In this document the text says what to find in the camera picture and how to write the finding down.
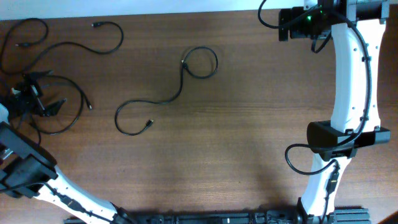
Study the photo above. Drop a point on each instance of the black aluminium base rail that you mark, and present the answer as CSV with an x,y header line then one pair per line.
x,y
339,216

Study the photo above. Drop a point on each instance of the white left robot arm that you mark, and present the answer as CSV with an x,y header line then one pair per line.
x,y
35,174

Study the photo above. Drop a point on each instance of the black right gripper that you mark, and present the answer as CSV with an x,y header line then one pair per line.
x,y
285,16

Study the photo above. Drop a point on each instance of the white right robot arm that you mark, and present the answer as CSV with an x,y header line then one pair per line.
x,y
356,28

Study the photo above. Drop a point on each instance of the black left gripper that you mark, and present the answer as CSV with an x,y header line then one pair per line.
x,y
32,92

